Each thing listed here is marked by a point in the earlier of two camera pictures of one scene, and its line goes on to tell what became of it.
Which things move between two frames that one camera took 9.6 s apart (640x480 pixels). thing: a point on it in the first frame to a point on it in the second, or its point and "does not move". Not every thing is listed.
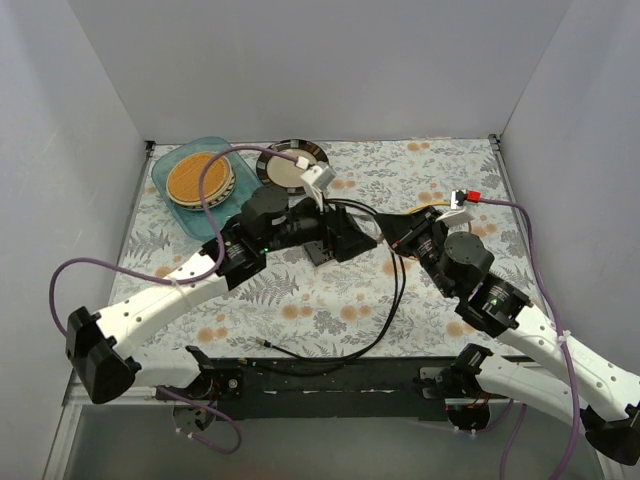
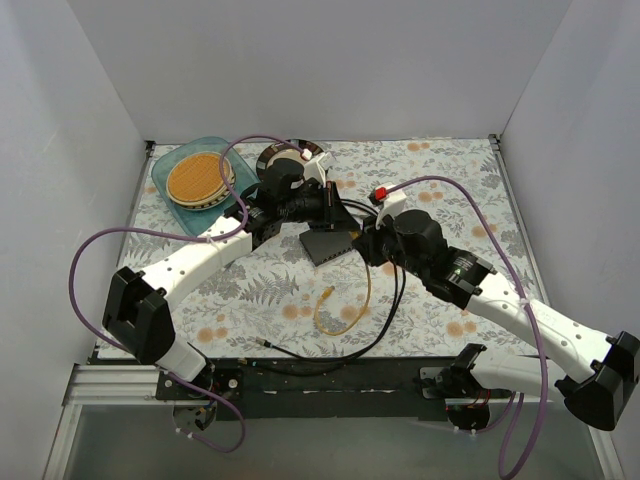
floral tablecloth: (385, 304) does not move
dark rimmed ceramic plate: (274, 170) does not move
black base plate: (339, 389) does not move
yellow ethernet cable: (427, 205) to (327, 293)
